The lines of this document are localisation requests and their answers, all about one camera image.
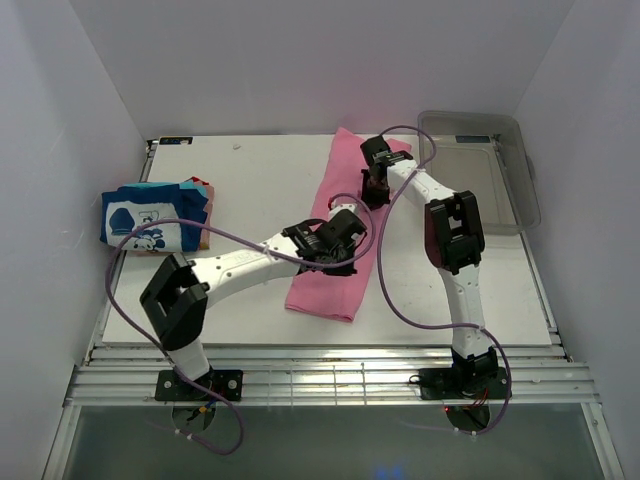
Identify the aluminium rail frame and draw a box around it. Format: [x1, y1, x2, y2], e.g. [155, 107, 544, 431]
[65, 344, 600, 407]

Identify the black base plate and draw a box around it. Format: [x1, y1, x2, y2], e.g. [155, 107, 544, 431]
[412, 367, 511, 400]
[154, 369, 244, 402]

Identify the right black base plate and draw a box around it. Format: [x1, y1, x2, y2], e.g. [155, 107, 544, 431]
[412, 367, 511, 400]

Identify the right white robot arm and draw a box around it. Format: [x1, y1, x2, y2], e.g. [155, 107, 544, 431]
[360, 135, 499, 397]

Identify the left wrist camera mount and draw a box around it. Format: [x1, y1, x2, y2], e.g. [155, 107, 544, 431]
[328, 198, 361, 219]

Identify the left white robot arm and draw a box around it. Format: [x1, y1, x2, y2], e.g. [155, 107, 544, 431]
[140, 208, 367, 400]

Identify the clear plastic bin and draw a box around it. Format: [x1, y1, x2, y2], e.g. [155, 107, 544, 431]
[418, 111, 541, 235]

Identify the pink t shirt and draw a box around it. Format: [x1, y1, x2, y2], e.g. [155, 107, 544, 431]
[283, 128, 384, 322]

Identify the folded blue printed t shirt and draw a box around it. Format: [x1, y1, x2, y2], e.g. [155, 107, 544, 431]
[100, 182, 185, 253]

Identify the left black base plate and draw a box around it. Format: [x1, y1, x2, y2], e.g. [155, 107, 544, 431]
[154, 369, 244, 402]

